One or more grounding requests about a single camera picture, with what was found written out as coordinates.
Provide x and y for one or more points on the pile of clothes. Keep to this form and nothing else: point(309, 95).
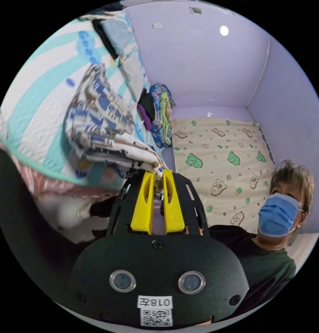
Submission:
point(159, 117)

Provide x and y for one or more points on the white patterned pillow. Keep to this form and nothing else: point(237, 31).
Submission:
point(133, 72)

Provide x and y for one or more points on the blue patterned shirt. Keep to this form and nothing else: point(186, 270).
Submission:
point(96, 122)

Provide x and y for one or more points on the person's body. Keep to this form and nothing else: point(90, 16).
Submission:
point(266, 265)

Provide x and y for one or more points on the round ceiling lamp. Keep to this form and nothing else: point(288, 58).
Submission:
point(224, 30)

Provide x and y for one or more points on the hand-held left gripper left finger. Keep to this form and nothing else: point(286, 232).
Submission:
point(143, 208)

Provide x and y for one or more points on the cream bear print curtain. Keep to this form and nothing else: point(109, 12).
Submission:
point(221, 166)

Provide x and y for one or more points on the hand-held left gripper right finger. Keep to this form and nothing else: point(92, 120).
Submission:
point(173, 208)

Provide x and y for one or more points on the folded black and blue clothes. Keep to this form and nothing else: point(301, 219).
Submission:
point(117, 33)

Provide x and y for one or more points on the bed with teal striped quilt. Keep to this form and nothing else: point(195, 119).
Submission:
point(37, 104)

